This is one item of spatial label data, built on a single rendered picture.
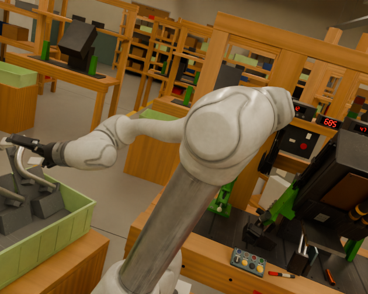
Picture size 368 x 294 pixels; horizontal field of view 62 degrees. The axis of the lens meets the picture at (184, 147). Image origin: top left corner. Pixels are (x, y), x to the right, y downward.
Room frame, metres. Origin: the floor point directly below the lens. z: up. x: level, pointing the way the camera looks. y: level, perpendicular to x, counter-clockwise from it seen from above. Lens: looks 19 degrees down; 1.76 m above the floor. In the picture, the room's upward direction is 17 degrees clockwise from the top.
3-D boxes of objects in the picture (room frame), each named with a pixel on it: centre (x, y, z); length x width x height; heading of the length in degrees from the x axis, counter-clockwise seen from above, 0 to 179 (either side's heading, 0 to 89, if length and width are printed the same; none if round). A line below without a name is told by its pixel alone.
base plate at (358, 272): (1.43, -0.66, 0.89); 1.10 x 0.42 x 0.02; 81
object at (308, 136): (1.65, -0.59, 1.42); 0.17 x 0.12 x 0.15; 81
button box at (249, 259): (1.16, -0.43, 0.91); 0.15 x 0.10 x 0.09; 81
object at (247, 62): (8.54, -0.41, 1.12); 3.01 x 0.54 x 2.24; 86
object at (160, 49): (11.12, 1.80, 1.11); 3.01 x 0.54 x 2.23; 86
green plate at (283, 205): (1.38, -0.58, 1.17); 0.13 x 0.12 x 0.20; 81
